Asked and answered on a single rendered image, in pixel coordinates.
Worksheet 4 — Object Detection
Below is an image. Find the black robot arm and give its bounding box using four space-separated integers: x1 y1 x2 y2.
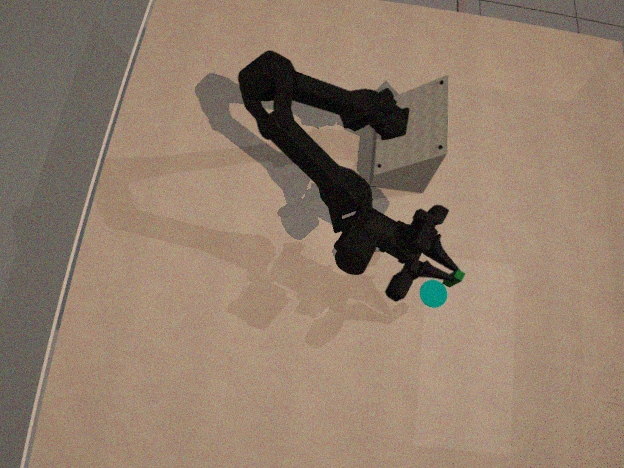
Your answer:
238 51 438 275

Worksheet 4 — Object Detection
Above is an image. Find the cyan circle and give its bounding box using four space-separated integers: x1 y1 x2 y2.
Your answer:
420 280 447 308

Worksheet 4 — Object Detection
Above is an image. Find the green post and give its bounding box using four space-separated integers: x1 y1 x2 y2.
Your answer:
442 269 465 287

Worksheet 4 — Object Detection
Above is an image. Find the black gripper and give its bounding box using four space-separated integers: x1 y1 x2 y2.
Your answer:
377 205 461 301

